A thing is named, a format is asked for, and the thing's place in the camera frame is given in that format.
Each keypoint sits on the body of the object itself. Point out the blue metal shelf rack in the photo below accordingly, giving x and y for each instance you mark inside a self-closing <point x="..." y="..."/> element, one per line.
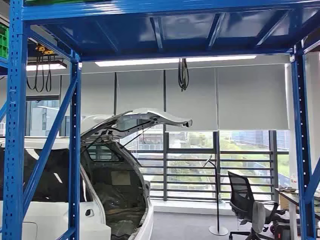
<point x="15" y="99"/>

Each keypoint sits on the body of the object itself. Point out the grey roller blind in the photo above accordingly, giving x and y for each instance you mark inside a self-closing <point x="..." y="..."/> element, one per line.
<point x="192" y="99"/>
<point x="97" y="92"/>
<point x="252" y="96"/>
<point x="140" y="89"/>

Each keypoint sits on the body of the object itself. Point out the grey window railing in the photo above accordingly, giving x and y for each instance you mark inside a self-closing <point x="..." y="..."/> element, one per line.
<point x="189" y="160"/>

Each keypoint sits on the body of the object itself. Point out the long ceiling light strip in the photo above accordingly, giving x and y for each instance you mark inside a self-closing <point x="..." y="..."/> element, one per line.
<point x="149" y="61"/>

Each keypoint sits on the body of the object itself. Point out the black floor stand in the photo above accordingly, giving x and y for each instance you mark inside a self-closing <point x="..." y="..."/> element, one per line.
<point x="217" y="205"/>

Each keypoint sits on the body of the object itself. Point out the black mesh office chair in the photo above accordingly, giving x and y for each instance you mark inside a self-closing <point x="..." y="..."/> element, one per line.
<point x="241" y="195"/>

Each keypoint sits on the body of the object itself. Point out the rectangular ceiling light panel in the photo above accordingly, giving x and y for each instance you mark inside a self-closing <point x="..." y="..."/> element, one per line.
<point x="44" y="66"/>

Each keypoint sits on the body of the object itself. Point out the grey padded chair back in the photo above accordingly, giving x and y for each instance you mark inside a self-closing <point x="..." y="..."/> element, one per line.
<point x="258" y="217"/>

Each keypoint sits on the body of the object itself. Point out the yellow ceiling hoist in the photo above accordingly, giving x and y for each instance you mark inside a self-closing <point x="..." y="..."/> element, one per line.
<point x="44" y="49"/>

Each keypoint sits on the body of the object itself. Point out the white car body shell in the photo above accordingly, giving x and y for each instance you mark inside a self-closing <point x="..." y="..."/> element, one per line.
<point x="50" y="222"/>

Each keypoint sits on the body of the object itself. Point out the dark top desk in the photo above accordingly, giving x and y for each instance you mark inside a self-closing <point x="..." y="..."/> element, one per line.
<point x="287" y="196"/>

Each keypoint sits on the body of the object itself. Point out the green plastic crate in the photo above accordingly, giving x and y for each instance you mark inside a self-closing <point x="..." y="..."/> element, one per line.
<point x="3" y="41"/>

